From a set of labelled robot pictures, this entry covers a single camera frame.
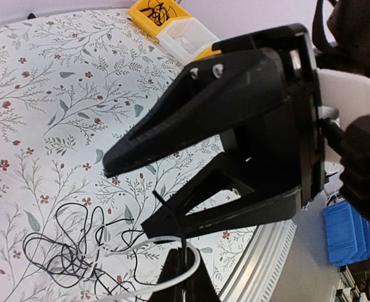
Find thin black cables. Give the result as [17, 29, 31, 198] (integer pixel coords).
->
[23, 188, 189, 295]

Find floral patterned table mat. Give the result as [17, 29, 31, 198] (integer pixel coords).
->
[0, 9, 261, 302]

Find front aluminium rail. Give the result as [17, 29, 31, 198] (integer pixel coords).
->
[219, 220, 296, 302]

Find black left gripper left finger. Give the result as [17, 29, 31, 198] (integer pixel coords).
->
[149, 248, 185, 302]

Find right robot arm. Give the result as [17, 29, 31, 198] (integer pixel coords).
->
[103, 1, 370, 238]

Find yellow plastic bin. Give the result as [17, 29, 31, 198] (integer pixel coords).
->
[193, 47, 221, 62]
[128, 0, 191, 38]

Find blue plastic bin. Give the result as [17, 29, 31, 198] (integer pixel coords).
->
[322, 201, 370, 267]

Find far yellow plastic bin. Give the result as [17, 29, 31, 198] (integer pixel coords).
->
[128, 0, 191, 38]

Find near yellow plastic bin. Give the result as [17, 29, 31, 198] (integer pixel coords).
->
[193, 47, 221, 62]

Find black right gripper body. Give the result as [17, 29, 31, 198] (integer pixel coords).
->
[211, 23, 324, 217]

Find white translucent plastic bin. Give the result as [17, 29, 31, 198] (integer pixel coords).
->
[157, 17, 219, 65]

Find thin white cable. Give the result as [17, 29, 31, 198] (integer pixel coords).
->
[77, 225, 202, 302]

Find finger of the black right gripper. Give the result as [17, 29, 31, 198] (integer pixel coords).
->
[103, 48, 286, 177]
[142, 153, 300, 238]

